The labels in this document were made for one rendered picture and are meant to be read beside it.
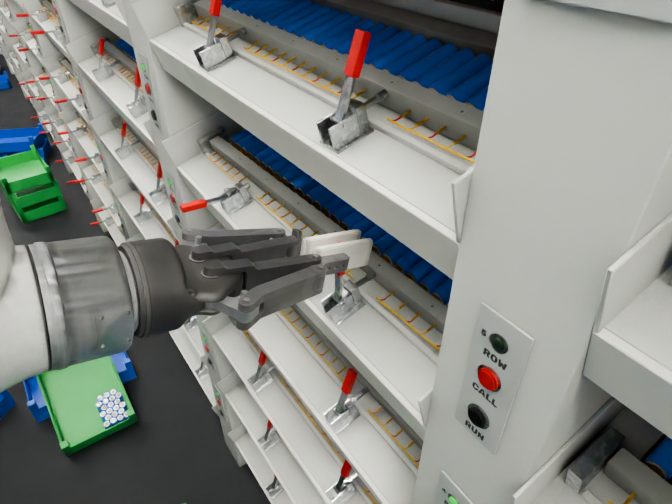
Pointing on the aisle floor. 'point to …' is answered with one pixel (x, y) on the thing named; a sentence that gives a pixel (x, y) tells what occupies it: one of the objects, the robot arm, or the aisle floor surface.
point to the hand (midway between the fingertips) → (336, 252)
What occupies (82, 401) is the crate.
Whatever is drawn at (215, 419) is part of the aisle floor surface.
